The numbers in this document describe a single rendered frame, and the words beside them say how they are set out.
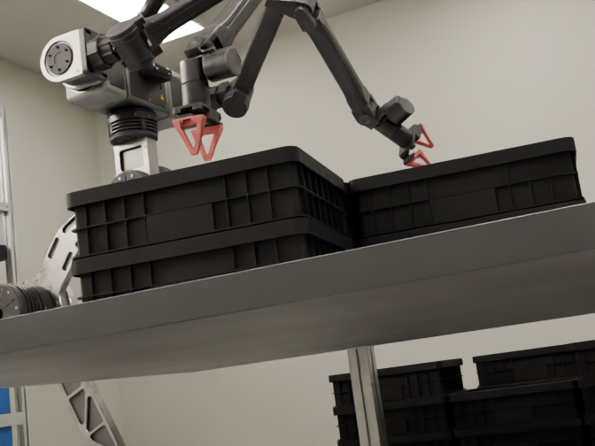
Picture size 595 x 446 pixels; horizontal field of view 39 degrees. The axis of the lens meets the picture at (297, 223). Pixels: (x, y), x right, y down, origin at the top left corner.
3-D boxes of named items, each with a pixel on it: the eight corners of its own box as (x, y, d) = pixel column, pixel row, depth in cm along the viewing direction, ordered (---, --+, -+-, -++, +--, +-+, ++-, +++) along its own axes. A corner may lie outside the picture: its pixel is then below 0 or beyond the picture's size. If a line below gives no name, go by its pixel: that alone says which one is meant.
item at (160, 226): (68, 267, 135) (62, 197, 137) (155, 280, 163) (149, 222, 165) (304, 222, 124) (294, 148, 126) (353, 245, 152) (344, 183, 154)
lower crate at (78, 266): (73, 336, 133) (66, 261, 135) (160, 338, 161) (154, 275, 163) (315, 297, 122) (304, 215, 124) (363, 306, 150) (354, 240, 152)
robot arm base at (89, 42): (104, 82, 216) (100, 38, 218) (130, 73, 212) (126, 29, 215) (81, 73, 208) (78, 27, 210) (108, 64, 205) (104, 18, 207)
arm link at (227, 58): (210, 71, 186) (191, 37, 181) (255, 57, 181) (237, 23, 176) (193, 102, 177) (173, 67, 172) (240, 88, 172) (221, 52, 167)
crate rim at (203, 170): (62, 208, 137) (60, 194, 137) (150, 232, 165) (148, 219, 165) (296, 158, 125) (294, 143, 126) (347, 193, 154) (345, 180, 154)
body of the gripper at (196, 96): (222, 122, 178) (219, 88, 179) (201, 110, 168) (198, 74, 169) (194, 128, 180) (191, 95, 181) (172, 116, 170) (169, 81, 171)
